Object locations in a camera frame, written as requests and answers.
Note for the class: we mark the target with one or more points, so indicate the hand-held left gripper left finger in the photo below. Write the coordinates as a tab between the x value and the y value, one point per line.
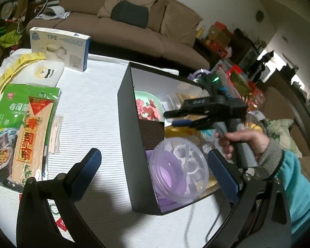
85	175

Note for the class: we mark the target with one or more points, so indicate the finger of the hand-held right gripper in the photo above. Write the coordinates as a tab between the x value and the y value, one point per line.
186	113
201	124

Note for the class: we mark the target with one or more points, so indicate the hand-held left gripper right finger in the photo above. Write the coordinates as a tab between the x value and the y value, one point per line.
224	177

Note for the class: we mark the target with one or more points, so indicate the yellow packet with red label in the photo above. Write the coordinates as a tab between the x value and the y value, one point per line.
179	130

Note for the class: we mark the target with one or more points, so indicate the clear round plastic container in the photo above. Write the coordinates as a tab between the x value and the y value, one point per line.
170	175

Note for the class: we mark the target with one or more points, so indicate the purple plate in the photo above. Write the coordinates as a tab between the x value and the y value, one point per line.
168	204

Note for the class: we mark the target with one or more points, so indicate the person's right forearm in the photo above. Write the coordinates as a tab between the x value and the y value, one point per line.
294	186

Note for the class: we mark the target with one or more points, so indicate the person's right hand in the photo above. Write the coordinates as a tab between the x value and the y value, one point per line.
253	139

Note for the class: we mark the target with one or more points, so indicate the clear plastic box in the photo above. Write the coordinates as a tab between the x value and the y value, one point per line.
171	103

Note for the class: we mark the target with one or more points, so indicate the pink flower mold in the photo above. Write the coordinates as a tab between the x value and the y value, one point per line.
140	106
147	115
152	103

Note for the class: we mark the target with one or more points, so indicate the green plate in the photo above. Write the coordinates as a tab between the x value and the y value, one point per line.
151	97

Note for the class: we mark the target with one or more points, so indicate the small red packet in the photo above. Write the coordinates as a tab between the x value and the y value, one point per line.
62	224

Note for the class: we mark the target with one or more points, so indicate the bamboo sushi mat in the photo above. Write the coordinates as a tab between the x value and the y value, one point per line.
28	147

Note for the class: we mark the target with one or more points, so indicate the pile of colourful snack packets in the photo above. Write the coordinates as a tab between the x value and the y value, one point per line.
222	41

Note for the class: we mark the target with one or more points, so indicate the brown sofa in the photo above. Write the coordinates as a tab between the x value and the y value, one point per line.
134	38

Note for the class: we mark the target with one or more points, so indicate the green seaweed package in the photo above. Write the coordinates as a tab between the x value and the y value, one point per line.
7	108

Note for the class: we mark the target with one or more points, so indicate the white pouch with bear face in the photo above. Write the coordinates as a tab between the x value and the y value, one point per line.
41	72

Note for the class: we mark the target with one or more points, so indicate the black cushion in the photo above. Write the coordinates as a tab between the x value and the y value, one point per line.
130	14

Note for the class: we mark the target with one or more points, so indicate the white blue glove box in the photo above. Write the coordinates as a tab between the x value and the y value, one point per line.
56	49

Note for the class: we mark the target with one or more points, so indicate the yellow white plastic bag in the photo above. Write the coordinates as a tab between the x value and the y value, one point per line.
13	67

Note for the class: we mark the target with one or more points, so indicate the green bag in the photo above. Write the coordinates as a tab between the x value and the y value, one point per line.
7	37

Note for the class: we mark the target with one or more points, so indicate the white item on sofa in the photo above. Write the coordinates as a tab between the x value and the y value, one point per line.
54	12

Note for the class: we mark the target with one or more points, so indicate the round wall fixture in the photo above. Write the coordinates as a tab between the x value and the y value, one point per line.
259	15

